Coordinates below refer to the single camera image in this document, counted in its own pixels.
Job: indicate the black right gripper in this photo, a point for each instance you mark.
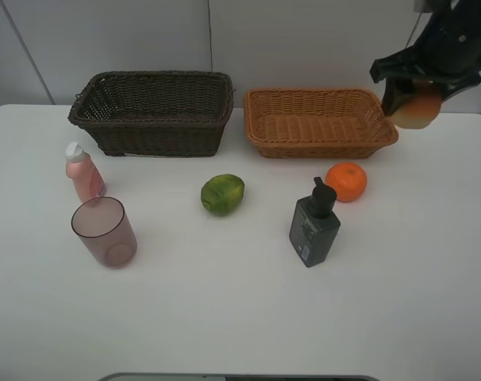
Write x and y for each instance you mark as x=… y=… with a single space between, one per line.
x=447 y=53

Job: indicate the pale peach fruit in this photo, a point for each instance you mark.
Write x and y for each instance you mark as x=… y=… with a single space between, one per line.
x=421 y=109

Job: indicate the orange mandarin fruit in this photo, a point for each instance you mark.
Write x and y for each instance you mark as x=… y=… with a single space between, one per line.
x=349 y=180

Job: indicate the dark grey pump bottle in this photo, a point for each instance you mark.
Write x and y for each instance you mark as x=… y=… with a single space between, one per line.
x=314 y=225

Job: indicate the green lime fruit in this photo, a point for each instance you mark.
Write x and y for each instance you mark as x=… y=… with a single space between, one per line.
x=222 y=194

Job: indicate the pink bottle white cap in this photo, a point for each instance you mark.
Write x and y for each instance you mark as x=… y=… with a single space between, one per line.
x=85 y=176

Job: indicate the translucent pink plastic cup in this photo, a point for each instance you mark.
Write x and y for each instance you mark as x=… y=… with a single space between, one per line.
x=104 y=228

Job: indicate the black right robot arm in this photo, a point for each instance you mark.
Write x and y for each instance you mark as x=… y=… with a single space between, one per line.
x=462 y=8

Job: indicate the orange wicker basket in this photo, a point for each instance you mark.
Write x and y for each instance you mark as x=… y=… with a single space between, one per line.
x=305 y=123

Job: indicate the dark brown wicker basket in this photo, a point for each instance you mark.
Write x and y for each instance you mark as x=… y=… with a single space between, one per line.
x=155 y=113

